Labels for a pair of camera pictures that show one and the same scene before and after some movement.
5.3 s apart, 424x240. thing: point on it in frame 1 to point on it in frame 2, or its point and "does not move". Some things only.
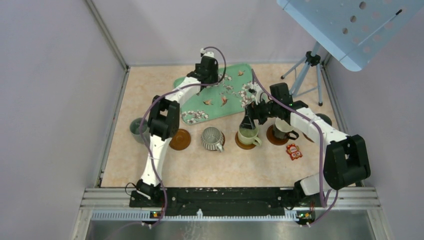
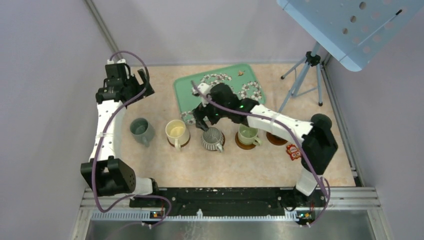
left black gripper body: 213,75 to 135,88
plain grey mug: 135,128 does not move
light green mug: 249,136 does not move
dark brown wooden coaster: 223,141 does not move
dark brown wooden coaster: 243,145 does not move
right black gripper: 253,110 to 200,122
